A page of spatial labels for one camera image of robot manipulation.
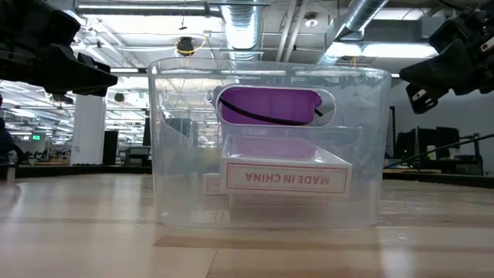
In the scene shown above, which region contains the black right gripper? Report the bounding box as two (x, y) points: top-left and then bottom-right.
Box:
(399, 5), (494, 115)

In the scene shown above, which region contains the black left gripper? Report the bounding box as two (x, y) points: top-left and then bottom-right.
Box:
(0, 0), (119, 97)

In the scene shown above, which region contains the red white playing cards box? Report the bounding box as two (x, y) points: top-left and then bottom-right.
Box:
(219, 134), (353, 198)
(229, 192), (333, 212)
(202, 172), (223, 195)

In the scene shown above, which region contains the black desk with monitors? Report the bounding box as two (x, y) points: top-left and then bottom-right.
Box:
(395, 126), (484, 173)

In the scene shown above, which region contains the white building column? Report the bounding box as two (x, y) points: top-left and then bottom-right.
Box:
(70, 94), (108, 166)

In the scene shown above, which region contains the black cabinet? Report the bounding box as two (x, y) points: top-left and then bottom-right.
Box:
(102, 130), (120, 166)

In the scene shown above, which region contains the person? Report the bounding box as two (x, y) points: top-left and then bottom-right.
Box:
(0, 117), (17, 164)

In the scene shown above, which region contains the purple plastic bucket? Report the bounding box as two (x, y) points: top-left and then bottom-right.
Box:
(212, 85), (323, 136)

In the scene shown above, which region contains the frosted clear plastic bin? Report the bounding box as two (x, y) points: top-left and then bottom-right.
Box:
(147, 57), (393, 231)

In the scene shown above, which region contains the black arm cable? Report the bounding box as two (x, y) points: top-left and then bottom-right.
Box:
(383, 133), (494, 169)

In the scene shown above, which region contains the silver slanted ventilation duct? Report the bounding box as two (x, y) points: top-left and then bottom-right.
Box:
(318, 0), (389, 66)

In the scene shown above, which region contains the black aluminium table frame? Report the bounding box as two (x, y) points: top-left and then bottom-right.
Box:
(0, 164), (154, 179)

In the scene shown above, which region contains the silver round ventilation duct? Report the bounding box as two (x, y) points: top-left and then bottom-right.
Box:
(220, 0), (264, 61)

